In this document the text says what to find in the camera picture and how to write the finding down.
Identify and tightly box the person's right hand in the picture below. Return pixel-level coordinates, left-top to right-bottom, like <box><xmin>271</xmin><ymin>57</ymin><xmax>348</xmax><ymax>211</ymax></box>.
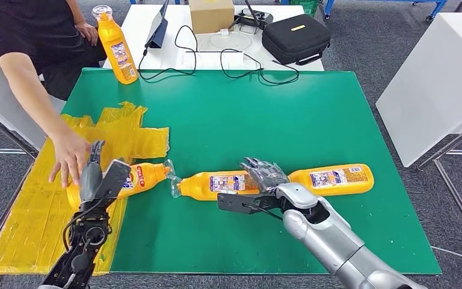
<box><xmin>48</xmin><ymin>129</ymin><xmax>92</xmax><ymax>189</ymax></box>

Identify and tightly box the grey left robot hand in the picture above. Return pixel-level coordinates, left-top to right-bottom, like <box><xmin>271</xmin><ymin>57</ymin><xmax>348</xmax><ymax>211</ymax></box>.
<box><xmin>79</xmin><ymin>139</ymin><xmax>106</xmax><ymax>204</ymax></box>

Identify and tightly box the person's left hand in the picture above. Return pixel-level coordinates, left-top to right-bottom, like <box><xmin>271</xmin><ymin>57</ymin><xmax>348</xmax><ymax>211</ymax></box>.
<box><xmin>75</xmin><ymin>22</ymin><xmax>99</xmax><ymax>46</ymax></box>

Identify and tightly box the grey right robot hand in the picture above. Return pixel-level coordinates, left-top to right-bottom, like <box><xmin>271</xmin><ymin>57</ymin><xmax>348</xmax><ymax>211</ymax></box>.
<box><xmin>239</xmin><ymin>157</ymin><xmax>291</xmax><ymax>194</ymax></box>

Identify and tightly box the orange bottle with clear cap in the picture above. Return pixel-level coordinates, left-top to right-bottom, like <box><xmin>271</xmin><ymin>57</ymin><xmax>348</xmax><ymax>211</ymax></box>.
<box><xmin>65</xmin><ymin>159</ymin><xmax>176</xmax><ymax>210</ymax></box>
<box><xmin>170</xmin><ymin>170</ymin><xmax>262</xmax><ymax>202</ymax></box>
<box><xmin>91</xmin><ymin>4</ymin><xmax>140</xmax><ymax>85</ymax></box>
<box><xmin>286</xmin><ymin>164</ymin><xmax>374</xmax><ymax>197</ymax></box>

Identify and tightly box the white desk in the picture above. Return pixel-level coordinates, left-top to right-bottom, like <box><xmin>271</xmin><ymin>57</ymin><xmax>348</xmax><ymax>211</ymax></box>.
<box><xmin>103</xmin><ymin>4</ymin><xmax>325</xmax><ymax>73</ymax></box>

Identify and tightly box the green table mat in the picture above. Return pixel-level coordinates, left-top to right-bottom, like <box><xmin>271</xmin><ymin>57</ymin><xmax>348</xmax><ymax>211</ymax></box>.
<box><xmin>61</xmin><ymin>68</ymin><xmax>442</xmax><ymax>276</ymax></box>

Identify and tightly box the dark tablet with cover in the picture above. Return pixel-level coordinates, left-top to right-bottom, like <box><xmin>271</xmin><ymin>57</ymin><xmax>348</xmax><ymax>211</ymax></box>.
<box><xmin>145</xmin><ymin>0</ymin><xmax>171</xmax><ymax>50</ymax></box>

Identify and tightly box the person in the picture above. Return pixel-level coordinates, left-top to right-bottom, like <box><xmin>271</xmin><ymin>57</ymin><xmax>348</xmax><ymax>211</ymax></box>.
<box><xmin>0</xmin><ymin>0</ymin><xmax>108</xmax><ymax>189</ymax></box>

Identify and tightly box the white power adapter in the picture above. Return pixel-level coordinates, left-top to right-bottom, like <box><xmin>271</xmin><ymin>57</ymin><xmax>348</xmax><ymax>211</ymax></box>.
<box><xmin>226</xmin><ymin>52</ymin><xmax>245</xmax><ymax>67</ymax></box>

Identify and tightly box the brown cardboard box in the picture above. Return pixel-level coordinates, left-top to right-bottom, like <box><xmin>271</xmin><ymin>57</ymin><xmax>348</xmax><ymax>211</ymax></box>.
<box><xmin>188</xmin><ymin>0</ymin><xmax>236</xmax><ymax>35</ymax></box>

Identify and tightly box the black zip carry case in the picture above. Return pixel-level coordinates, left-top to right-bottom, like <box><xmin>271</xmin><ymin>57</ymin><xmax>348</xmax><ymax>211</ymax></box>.
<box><xmin>262</xmin><ymin>14</ymin><xmax>332</xmax><ymax>67</ymax></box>

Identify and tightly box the clear round plate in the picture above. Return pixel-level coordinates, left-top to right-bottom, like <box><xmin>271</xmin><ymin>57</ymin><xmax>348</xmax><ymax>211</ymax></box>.
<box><xmin>210</xmin><ymin>31</ymin><xmax>253</xmax><ymax>52</ymax></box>

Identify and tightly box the black remote controller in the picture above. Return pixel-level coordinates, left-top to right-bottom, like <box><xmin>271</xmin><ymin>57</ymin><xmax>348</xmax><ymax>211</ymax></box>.
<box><xmin>229</xmin><ymin>1</ymin><xmax>274</xmax><ymax>36</ymax></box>

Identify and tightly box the green plastic crate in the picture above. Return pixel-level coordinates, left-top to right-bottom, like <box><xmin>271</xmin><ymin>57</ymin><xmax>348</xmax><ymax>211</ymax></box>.
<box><xmin>288</xmin><ymin>0</ymin><xmax>320</xmax><ymax>17</ymax></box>

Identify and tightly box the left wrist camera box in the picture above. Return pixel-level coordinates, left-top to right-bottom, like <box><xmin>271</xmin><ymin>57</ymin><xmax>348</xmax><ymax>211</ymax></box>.
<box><xmin>93</xmin><ymin>158</ymin><xmax>132</xmax><ymax>208</ymax></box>

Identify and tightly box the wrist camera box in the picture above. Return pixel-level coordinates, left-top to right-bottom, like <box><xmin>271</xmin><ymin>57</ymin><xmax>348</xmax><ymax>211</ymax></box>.
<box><xmin>217</xmin><ymin>190</ymin><xmax>283</xmax><ymax>216</ymax></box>
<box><xmin>93</xmin><ymin>158</ymin><xmax>132</xmax><ymax>208</ymax></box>

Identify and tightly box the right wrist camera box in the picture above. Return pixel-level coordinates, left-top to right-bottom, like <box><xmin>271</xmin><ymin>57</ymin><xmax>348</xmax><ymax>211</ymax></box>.
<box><xmin>217</xmin><ymin>190</ymin><xmax>283</xmax><ymax>216</ymax></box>

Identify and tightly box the black cable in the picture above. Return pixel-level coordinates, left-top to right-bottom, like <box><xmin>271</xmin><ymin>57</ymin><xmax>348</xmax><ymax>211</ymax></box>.
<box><xmin>138</xmin><ymin>25</ymin><xmax>199</xmax><ymax>82</ymax></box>
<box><xmin>220</xmin><ymin>48</ymin><xmax>300</xmax><ymax>86</ymax></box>

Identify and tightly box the white floor cable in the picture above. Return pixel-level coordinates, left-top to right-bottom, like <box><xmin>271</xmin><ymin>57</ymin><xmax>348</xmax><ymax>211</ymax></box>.
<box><xmin>430</xmin><ymin>244</ymin><xmax>462</xmax><ymax>260</ymax></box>

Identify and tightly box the blue metal rack frame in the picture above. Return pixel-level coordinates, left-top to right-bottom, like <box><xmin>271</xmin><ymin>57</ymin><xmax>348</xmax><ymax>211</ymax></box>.
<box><xmin>323</xmin><ymin>0</ymin><xmax>448</xmax><ymax>23</ymax></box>

